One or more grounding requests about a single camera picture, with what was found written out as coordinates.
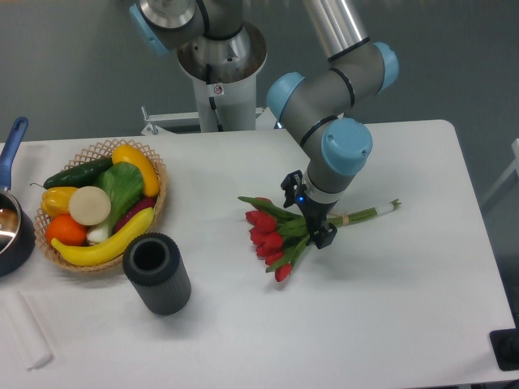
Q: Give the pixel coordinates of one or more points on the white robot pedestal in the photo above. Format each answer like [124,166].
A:
[223,74]

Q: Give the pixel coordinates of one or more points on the yellow bell pepper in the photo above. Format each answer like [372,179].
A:
[55,201]

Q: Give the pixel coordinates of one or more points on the long yellow squash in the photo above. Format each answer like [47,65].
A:
[109,249]

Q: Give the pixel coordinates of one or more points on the green cucumber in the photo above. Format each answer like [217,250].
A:
[77,176]

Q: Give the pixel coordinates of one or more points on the green bok choy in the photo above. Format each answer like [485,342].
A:
[123,183]

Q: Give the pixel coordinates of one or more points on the round beige disc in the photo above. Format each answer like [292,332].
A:
[89,206]

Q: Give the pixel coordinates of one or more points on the purple eggplant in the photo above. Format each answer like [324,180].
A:
[139,206]

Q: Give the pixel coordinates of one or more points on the short yellow squash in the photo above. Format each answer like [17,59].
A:
[132,155]

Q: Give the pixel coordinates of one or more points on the dark grey ribbed vase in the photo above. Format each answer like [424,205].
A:
[153,264]

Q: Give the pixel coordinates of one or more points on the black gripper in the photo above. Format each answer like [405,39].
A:
[314,207]

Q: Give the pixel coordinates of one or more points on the blue-handled dark saucepan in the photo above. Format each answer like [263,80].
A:
[17,232]

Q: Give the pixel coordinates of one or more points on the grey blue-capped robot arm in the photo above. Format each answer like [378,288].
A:
[314,112]

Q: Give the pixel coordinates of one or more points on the white folded cloth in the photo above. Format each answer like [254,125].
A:
[30,340]

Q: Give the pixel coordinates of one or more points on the orange fruit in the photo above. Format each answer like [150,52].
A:
[66,230]

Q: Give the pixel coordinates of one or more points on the white metal base frame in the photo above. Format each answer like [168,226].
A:
[188,122]

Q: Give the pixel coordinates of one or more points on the white furniture at right edge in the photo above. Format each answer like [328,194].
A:
[504,182]

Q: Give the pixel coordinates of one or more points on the red tulip bouquet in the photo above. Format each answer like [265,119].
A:
[280,237]

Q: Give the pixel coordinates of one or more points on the black device at table edge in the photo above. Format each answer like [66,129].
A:
[505,348]

